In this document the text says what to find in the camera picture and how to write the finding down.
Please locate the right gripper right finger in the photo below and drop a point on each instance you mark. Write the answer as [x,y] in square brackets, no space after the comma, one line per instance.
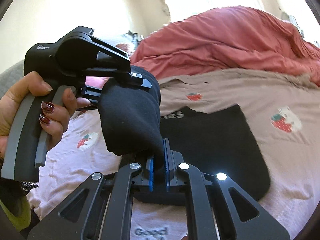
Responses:
[217,207]

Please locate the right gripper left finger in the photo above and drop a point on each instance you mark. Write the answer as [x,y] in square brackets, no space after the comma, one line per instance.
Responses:
[100,208]

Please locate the black printed t-shirt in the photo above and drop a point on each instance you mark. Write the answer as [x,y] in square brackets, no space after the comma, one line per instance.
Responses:
[216,142]

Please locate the left hand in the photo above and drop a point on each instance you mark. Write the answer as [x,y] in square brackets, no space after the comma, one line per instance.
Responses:
[53,118]

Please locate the grey quilted pillow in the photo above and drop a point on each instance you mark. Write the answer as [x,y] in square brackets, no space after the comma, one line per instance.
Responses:
[10,76]

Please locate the beige strawberry bed sheet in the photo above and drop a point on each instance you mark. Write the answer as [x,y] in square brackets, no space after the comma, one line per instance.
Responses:
[281,110]

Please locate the red crumpled duvet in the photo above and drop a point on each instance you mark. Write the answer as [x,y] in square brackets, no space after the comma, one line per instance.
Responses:
[229,37]

